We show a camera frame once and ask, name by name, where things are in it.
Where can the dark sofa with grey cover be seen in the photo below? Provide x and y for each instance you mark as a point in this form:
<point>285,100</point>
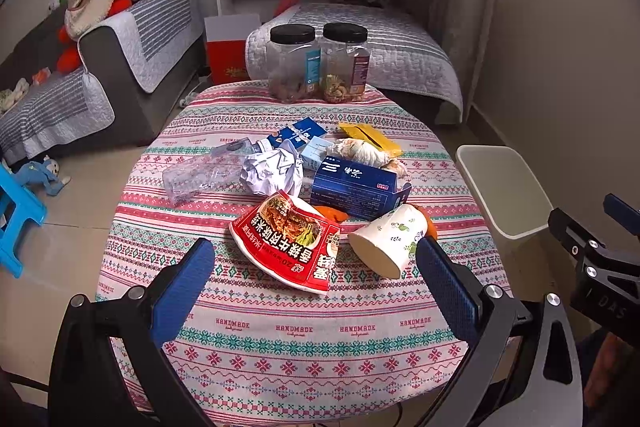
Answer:
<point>133,69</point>

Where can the blue plastic stool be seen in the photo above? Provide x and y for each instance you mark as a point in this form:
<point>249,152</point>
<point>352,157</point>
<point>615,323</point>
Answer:
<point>18,205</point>

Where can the white paper ball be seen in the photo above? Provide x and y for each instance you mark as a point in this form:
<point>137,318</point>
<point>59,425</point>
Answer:
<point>279,169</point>

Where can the white paper cup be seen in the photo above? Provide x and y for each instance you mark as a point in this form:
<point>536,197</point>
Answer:
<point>387,244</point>

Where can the dark blue tissue box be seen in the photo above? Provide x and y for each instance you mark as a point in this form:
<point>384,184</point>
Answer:
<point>359,190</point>

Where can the red gift box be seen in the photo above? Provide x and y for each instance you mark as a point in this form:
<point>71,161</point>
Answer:
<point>226,37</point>

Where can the white trash bin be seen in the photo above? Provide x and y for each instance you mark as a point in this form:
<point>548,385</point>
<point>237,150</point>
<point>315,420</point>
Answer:
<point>509,195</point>

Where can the light blue small box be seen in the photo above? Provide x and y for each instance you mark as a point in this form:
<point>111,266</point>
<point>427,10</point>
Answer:
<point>314,152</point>

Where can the right black-lid nut jar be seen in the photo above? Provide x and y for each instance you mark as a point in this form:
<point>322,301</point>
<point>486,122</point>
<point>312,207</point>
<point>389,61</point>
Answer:
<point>345,61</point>

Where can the stained tissue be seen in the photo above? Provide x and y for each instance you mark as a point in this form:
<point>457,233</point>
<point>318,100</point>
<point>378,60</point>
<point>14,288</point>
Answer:
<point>366,154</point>

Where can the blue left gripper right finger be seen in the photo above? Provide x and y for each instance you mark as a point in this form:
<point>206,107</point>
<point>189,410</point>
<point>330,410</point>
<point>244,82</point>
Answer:
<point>454,288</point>

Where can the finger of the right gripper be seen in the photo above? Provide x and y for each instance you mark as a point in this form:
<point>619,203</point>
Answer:
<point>622,213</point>

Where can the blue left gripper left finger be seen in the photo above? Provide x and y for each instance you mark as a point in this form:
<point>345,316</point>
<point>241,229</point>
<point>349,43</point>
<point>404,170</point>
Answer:
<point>180,286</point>

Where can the blue stuffed toy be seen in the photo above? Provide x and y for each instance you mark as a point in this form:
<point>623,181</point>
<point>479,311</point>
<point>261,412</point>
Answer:
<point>42,173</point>

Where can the blue almond biscuit box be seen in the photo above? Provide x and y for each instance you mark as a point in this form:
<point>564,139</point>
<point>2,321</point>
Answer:
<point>299,134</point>

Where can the clear plastic bottle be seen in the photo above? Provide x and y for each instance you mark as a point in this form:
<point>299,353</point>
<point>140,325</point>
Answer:
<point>219,167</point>

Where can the patterned tablecloth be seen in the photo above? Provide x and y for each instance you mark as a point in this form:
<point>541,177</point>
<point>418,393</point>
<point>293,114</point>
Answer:
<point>257,352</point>

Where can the orange peel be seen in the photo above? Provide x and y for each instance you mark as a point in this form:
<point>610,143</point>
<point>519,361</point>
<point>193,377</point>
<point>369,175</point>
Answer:
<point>330,213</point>

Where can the left black-lid plastic jar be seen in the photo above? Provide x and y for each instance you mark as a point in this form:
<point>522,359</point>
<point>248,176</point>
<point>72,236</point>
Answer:
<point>293,62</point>

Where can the red noodle wrapper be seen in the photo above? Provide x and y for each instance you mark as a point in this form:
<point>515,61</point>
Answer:
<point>290,241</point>

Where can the yellow snack packet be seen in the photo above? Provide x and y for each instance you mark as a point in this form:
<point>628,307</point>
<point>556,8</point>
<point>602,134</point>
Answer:
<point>371,135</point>

